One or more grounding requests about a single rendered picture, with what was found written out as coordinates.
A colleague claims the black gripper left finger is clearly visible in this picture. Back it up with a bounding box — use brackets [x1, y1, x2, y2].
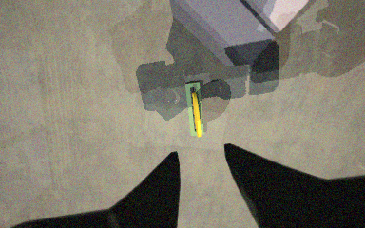
[11, 151, 181, 228]

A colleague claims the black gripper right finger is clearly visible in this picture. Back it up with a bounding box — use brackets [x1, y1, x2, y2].
[224, 143, 365, 228]

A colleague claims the light green rectangular frame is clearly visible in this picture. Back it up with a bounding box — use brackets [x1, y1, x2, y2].
[185, 82, 204, 136]

